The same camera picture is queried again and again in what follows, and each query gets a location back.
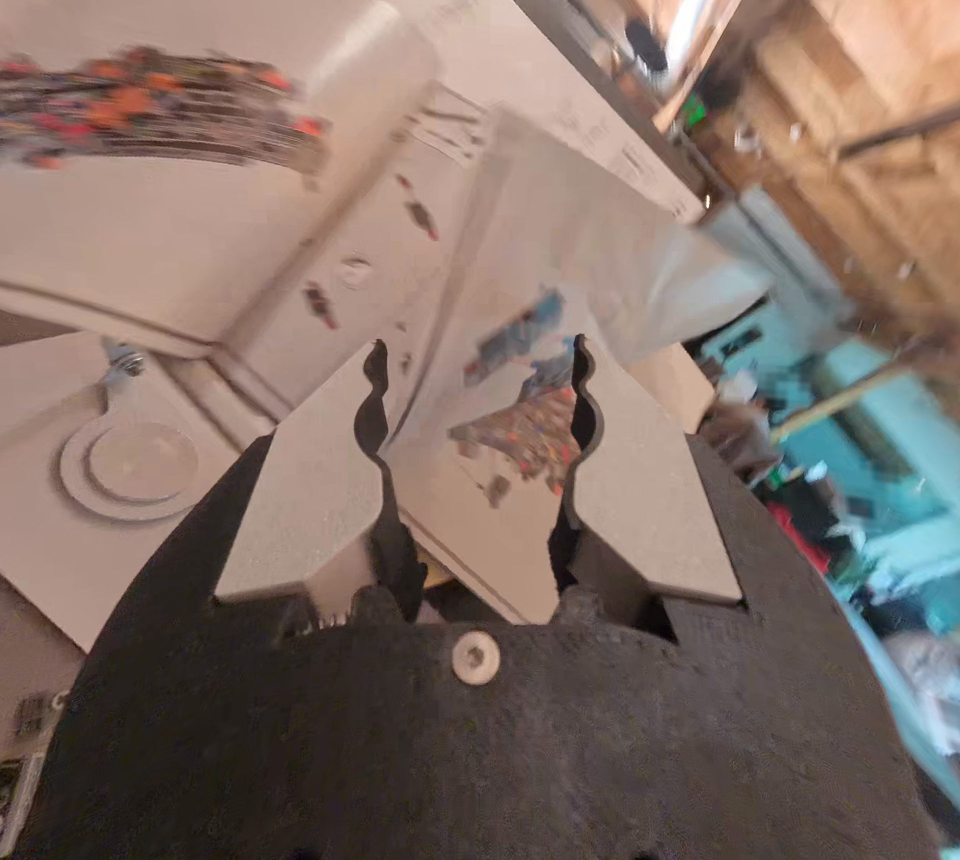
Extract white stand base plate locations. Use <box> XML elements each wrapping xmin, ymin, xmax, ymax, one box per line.
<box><xmin>0</xmin><ymin>331</ymin><xmax>280</xmax><ymax>652</ymax></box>

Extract lego instruction booklet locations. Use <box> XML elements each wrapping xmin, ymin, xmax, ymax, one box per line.
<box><xmin>0</xmin><ymin>0</ymin><xmax>774</xmax><ymax>624</ymax></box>

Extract light grey lego beam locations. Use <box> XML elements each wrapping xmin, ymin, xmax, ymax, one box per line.
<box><xmin>0</xmin><ymin>753</ymin><xmax>45</xmax><ymax>832</ymax></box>

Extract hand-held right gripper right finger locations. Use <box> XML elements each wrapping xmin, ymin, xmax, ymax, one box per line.
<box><xmin>549</xmin><ymin>333</ymin><xmax>745</xmax><ymax>606</ymax></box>

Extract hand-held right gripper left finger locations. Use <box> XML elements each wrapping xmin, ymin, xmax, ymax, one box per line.
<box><xmin>215</xmin><ymin>338</ymin><xmax>427</xmax><ymax>624</ymax></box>

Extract black round disc on rod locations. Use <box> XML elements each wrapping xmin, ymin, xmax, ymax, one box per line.
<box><xmin>624</xmin><ymin>20</ymin><xmax>670</xmax><ymax>77</ymax></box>

